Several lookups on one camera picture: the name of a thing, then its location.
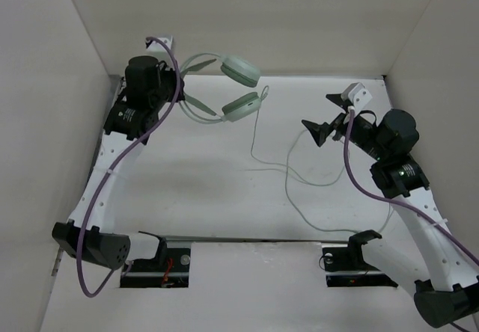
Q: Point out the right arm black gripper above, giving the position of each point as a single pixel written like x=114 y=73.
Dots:
x=319 y=132

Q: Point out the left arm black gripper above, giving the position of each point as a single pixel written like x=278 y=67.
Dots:
x=169 y=72

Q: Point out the mint green headphones with cable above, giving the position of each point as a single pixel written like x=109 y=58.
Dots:
x=263 y=175

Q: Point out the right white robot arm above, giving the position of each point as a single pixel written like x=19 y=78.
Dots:
x=445 y=288

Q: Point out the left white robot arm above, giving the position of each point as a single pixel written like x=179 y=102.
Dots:
x=142 y=102

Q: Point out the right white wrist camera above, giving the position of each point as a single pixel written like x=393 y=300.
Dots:
x=357 y=96

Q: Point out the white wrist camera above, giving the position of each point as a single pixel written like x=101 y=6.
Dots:
x=158 y=44
x=357 y=96

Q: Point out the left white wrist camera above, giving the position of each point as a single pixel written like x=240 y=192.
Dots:
x=158 y=44

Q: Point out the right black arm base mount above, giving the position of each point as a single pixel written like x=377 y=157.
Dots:
x=342 y=272

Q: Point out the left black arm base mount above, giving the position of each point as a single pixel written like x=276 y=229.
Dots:
x=169 y=269

